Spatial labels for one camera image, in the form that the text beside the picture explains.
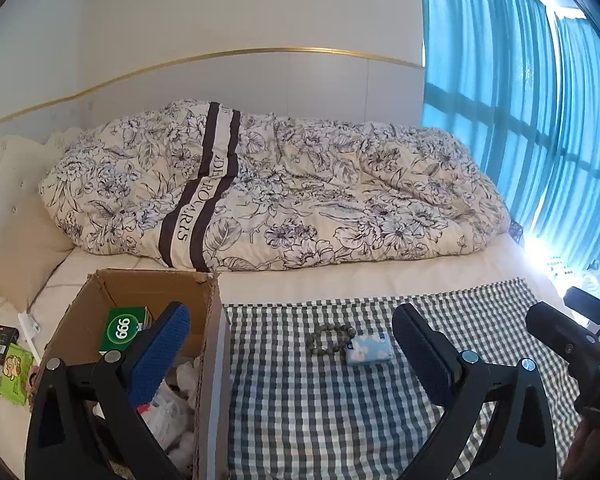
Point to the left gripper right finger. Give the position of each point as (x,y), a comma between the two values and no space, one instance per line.
(519,441)

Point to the floral patterned duvet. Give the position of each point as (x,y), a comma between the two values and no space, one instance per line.
(199,185)

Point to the brown cardboard box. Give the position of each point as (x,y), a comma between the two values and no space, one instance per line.
(77,337)

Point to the white mattress sheet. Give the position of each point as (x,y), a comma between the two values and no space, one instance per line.
(501,261)

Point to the right hand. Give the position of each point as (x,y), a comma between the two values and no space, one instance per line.
(583,459)

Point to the blue cloud tissue pack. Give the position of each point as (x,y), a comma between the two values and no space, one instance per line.
(369,349)

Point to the white crumpled tissue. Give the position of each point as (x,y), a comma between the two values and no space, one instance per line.
(170,416)

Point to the beige pillow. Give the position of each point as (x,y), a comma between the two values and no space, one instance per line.
(31,248)

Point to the small black box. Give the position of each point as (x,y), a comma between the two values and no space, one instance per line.
(8,335)

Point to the blue window curtain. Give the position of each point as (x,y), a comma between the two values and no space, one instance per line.
(519,84)

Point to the checkered gingham cloth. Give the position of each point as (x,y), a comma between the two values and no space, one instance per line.
(294,415)

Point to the green snack packet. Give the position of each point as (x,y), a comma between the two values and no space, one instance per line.
(15,374)

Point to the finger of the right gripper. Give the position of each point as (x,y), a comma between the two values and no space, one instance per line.
(583,303)
(565,337)

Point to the green 999 medicine box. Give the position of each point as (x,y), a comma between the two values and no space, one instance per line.
(122,326)

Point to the white tufted headboard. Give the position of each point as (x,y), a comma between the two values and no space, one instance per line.
(24,164)

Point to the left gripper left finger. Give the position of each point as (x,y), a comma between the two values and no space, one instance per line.
(85,417)

